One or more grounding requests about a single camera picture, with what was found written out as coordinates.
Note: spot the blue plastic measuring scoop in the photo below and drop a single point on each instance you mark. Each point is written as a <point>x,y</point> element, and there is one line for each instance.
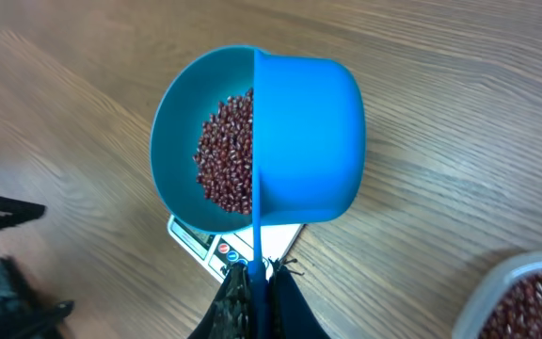
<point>308,152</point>

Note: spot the white digital kitchen scale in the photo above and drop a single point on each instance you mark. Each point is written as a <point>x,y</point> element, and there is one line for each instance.
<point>215,251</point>

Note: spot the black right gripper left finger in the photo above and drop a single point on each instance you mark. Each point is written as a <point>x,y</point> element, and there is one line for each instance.
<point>228,316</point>

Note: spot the teal bowl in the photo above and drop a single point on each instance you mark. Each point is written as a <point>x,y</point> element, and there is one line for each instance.
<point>189,100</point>

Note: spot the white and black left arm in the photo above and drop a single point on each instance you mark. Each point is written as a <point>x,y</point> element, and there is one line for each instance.
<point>22,315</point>

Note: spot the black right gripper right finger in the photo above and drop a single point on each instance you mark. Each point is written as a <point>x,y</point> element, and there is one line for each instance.
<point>291,316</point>

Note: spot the red beans in bowl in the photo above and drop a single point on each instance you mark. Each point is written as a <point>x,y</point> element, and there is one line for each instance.
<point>224,156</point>

